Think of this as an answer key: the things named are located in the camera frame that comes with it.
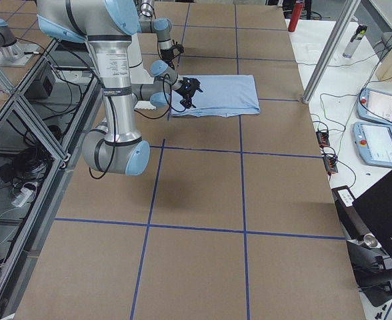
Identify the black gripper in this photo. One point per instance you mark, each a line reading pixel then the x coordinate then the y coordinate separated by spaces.
pixel 183 84
pixel 166 55

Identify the light blue t-shirt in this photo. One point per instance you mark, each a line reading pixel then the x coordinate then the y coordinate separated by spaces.
pixel 220 95

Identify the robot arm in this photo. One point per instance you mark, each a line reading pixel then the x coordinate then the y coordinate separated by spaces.
pixel 148 23
pixel 115 145

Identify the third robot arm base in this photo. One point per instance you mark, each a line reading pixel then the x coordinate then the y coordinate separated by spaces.
pixel 12 53

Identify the red cylinder bottle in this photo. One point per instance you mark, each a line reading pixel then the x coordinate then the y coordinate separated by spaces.
pixel 295 15

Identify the small electronics board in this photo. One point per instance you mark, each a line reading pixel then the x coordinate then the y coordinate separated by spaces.
pixel 329 156

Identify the far teach pendant tablet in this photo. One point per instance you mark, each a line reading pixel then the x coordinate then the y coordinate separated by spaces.
pixel 375 106

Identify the teach pendant tablet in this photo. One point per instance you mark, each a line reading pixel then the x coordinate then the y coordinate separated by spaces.
pixel 375 106
pixel 373 143

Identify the clear water bottle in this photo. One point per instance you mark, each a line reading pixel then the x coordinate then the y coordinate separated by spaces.
pixel 354 41

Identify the near teach pendant tablet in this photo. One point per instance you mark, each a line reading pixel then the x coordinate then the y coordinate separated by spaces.
pixel 373 143

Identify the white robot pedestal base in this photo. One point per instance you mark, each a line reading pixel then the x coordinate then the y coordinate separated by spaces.
pixel 127 82

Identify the aluminium frame rack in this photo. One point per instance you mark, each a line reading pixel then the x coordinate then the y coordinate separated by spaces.
pixel 46 107

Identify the aluminium frame post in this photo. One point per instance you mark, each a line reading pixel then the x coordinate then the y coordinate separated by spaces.
pixel 334 39

